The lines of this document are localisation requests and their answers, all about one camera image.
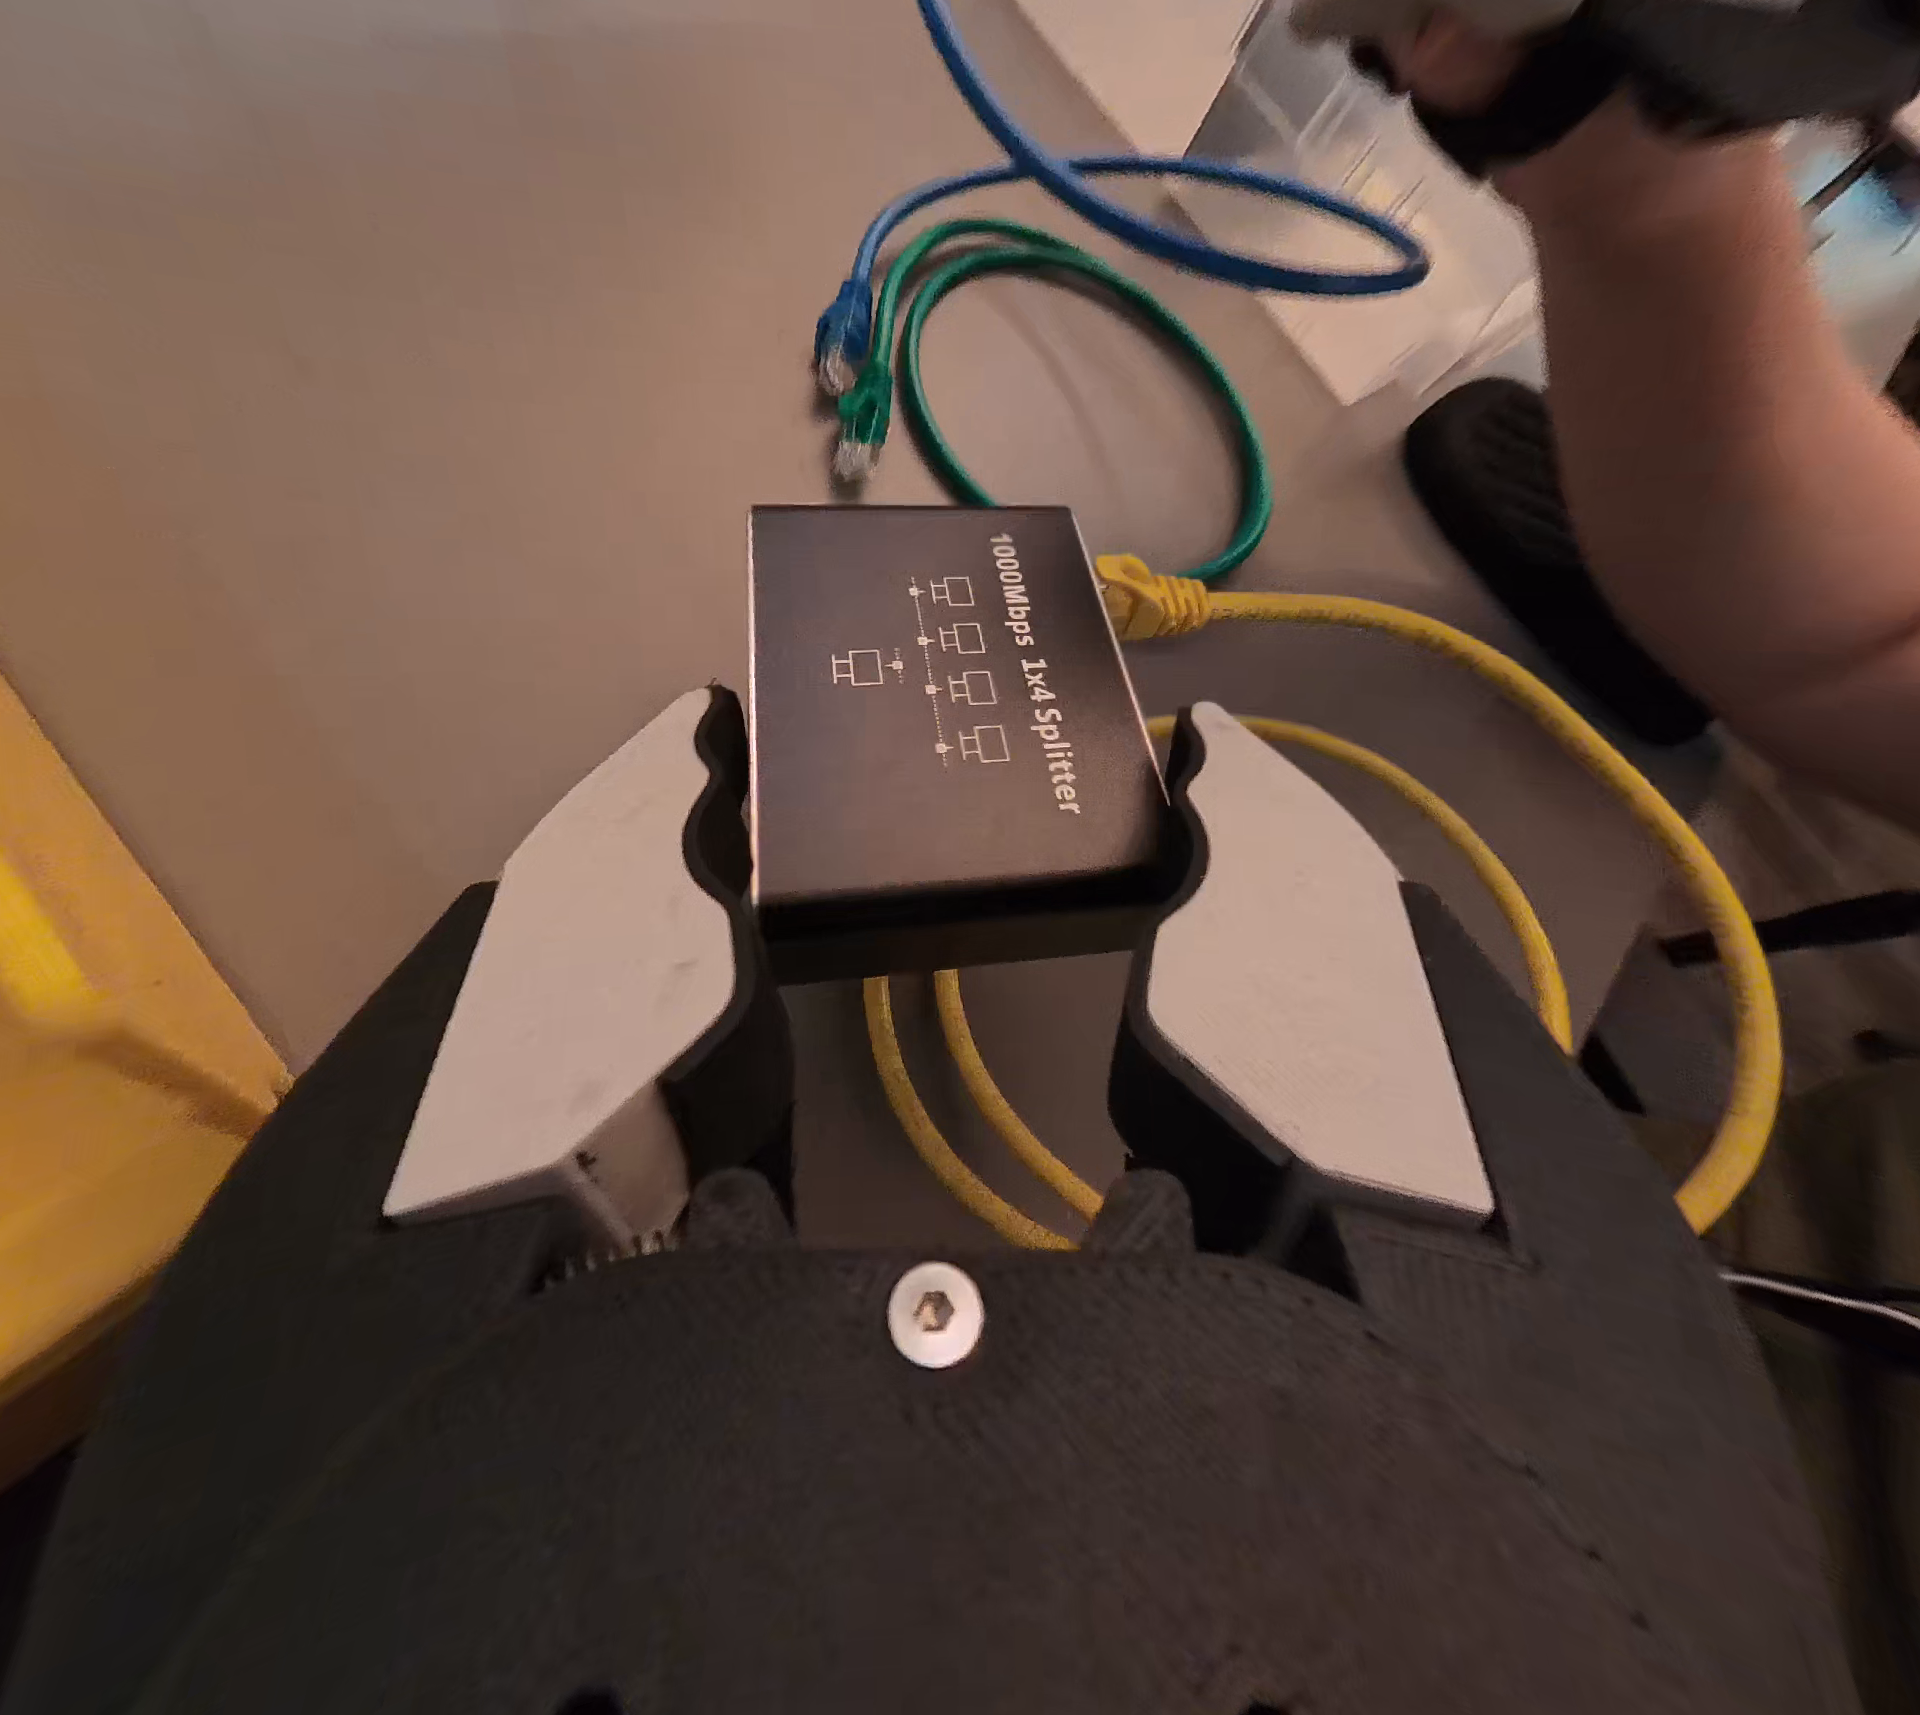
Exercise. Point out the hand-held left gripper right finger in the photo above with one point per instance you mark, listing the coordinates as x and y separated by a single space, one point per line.
1305 996

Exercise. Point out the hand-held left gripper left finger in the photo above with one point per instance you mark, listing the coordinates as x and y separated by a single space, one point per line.
601 980

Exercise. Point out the black ethernet splitter box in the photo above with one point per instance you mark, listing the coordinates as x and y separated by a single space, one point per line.
931 696

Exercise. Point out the person's right forearm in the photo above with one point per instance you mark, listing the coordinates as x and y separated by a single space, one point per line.
1770 516

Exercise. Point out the person's right hand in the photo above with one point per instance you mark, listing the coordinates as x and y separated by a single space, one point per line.
1650 200

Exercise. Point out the black mesh pad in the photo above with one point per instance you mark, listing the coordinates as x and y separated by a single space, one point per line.
1515 516

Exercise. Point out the yellow plastic bin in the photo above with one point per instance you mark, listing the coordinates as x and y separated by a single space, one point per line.
91 1146

